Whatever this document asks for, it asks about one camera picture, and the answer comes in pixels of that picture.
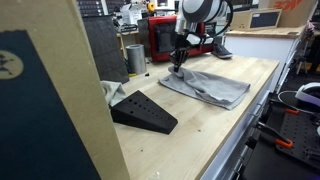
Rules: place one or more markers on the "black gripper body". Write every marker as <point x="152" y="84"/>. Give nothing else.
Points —
<point x="180" y="50"/>

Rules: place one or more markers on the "grey towel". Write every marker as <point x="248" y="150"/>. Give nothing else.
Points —
<point x="210" y="88"/>

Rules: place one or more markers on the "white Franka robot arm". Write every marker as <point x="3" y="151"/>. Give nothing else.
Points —
<point x="203" y="10"/>

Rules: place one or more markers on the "red and black microwave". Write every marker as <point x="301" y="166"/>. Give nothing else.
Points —
<point x="160" y="40"/>

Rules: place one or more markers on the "small black item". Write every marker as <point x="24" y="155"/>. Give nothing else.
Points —
<point x="146" y="75"/>

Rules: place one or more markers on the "metal cylinder cup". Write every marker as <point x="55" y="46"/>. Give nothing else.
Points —
<point x="136" y="60"/>

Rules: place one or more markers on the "grey canvas shoe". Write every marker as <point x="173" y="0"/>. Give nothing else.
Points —
<point x="222" y="52"/>

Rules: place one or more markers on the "yellow tape roll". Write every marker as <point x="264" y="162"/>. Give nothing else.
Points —
<point x="151" y="6"/>

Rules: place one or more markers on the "wooden shelf unit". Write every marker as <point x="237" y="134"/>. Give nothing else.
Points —
<point x="122" y="43"/>

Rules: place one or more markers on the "black wedge block with holes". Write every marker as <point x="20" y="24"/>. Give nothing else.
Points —
<point x="143" y="113"/>

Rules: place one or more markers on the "crumpled white cloth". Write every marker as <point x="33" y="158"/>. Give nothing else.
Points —
<point x="111" y="91"/>

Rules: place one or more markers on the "dark grey fabric bin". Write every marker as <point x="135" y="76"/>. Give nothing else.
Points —
<point x="105" y="50"/>

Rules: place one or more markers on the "white side counter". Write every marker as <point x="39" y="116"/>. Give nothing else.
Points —
<point x="253" y="46"/>

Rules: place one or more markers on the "flat cardboard box dark label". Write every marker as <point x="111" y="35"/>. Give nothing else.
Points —
<point x="256" y="19"/>

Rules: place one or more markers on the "white workbench base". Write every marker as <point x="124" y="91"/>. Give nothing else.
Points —
<point x="240" y="146"/>

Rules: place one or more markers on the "cardboard box orange print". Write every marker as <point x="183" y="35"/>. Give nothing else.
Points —
<point x="295" y="13"/>

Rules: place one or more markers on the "cardboard box with blue label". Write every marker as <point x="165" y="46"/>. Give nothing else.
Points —
<point x="43" y="100"/>

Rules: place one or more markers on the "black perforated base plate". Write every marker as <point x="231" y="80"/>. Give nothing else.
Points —
<point x="300" y="136"/>

